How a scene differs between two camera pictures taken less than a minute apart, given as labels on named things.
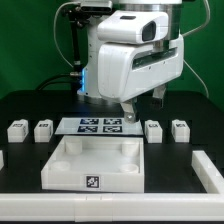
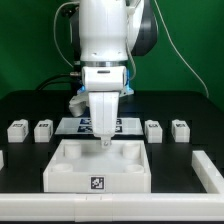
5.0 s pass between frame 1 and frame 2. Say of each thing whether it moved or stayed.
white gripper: moved
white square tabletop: stayed
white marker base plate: stayed
